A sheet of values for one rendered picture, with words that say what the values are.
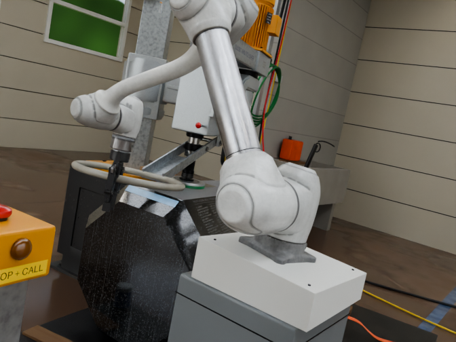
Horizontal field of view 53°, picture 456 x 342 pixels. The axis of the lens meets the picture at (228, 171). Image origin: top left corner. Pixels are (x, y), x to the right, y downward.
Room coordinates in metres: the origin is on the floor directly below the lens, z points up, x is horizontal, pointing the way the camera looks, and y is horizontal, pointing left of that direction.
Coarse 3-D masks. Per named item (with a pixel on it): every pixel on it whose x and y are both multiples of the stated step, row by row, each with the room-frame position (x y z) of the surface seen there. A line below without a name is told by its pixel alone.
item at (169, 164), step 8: (216, 136) 2.78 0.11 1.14; (184, 144) 2.59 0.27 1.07; (208, 144) 2.65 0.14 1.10; (168, 152) 2.44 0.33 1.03; (176, 152) 2.52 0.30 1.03; (200, 152) 2.55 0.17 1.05; (160, 160) 2.34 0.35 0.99; (168, 160) 2.44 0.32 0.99; (176, 160) 2.46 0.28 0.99; (184, 160) 2.35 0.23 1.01; (192, 160) 2.46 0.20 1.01; (144, 168) 2.19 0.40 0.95; (152, 168) 2.27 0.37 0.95; (160, 168) 2.32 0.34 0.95; (168, 168) 2.33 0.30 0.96; (176, 168) 2.28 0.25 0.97; (168, 176) 2.21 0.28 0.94
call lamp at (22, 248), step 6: (18, 240) 0.61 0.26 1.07; (24, 240) 0.61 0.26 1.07; (30, 240) 0.62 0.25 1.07; (12, 246) 0.60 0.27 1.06; (18, 246) 0.60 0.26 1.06; (24, 246) 0.61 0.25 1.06; (30, 246) 0.62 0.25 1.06; (12, 252) 0.60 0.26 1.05; (18, 252) 0.60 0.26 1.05; (24, 252) 0.61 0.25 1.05; (30, 252) 0.62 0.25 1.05; (18, 258) 0.60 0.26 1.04; (24, 258) 0.61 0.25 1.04
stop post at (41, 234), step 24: (24, 216) 0.68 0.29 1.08; (0, 240) 0.59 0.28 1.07; (48, 240) 0.66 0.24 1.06; (0, 264) 0.59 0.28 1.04; (24, 264) 0.62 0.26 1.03; (48, 264) 0.66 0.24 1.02; (0, 288) 0.62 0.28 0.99; (24, 288) 0.65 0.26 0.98; (0, 312) 0.62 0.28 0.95; (0, 336) 0.63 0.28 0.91
